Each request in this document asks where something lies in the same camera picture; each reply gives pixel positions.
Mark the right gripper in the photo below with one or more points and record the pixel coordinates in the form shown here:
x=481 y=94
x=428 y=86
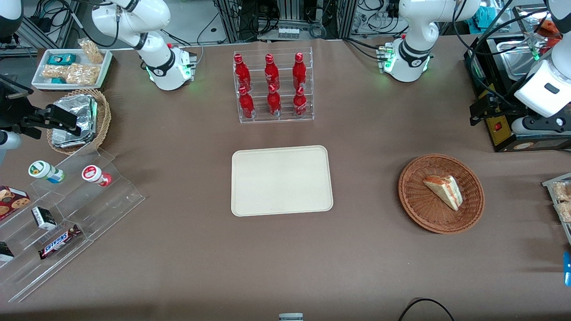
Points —
x=12 y=112

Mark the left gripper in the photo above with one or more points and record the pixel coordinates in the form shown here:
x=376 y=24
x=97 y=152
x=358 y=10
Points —
x=500 y=108

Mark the triangular sandwich wedge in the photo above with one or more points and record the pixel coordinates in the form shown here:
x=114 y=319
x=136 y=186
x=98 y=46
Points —
x=444 y=191

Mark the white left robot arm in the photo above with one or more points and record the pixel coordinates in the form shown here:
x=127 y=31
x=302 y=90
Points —
x=415 y=26

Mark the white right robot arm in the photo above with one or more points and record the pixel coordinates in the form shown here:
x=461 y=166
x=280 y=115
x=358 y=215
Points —
x=134 y=22

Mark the light tan wicker basket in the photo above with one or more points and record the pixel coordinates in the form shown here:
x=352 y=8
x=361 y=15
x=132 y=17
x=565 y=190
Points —
x=103 y=116

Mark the white rectangular snack tray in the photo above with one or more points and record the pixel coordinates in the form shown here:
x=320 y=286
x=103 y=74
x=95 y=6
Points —
x=42 y=55

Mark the clear tray of snacks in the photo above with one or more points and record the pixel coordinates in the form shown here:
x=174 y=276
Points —
x=549 y=183

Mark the dark brown wicker basket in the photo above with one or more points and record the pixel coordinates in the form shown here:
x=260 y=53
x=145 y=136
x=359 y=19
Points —
x=419 y=211

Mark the cream plastic serving tray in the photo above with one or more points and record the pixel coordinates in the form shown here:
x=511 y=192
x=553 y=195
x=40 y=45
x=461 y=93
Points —
x=281 y=180

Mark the aluminium foil container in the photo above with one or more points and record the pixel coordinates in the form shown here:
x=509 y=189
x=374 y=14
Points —
x=78 y=113

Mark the small teal snack packet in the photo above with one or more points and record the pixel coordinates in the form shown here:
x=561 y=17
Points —
x=58 y=80

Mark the green-lidded yogurt bottle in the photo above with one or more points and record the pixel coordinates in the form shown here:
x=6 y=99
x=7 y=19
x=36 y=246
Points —
x=42 y=170

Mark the clear bag of granola snack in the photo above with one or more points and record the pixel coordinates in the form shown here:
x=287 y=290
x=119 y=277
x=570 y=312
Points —
x=53 y=71
x=82 y=74
x=91 y=51

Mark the black machine with yellow labels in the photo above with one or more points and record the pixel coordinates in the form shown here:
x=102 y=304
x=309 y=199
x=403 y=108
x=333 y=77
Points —
x=531 y=143

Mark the stainless steel pan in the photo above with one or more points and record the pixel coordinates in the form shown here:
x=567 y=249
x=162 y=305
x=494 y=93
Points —
x=517 y=62

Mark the red-lidded yogurt bottle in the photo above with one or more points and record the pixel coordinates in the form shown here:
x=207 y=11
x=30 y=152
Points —
x=93 y=174

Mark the teal snack box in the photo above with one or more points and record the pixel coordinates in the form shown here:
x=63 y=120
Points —
x=61 y=59

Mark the clear acrylic stepped shelf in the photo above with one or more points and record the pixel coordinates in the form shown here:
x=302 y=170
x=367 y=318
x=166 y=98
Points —
x=89 y=209

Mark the chocolate chip cookie box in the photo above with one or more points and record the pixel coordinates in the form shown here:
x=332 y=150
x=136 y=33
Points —
x=11 y=203

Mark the small black white carton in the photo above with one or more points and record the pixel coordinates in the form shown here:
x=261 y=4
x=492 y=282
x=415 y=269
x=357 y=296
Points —
x=43 y=218

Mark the bagged rice cracker snack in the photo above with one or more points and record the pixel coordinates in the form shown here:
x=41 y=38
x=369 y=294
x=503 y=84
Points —
x=563 y=191
x=564 y=212

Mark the Snickers chocolate bar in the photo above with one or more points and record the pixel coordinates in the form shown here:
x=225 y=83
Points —
x=59 y=242

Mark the small black packet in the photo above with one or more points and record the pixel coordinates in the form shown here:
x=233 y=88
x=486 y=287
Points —
x=5 y=252

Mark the blue plastic object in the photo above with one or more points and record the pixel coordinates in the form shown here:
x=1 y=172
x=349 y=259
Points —
x=567 y=269

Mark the red cola bottle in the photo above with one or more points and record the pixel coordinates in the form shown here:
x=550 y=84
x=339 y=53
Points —
x=270 y=72
x=242 y=72
x=246 y=105
x=299 y=104
x=299 y=71
x=274 y=104

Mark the clear acrylic bottle rack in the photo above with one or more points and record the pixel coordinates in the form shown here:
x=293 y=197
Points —
x=285 y=53

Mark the small grey device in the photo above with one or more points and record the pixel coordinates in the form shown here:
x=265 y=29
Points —
x=291 y=317

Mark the aluminium frame equipment rack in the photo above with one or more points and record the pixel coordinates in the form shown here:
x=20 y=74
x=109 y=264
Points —
x=290 y=18

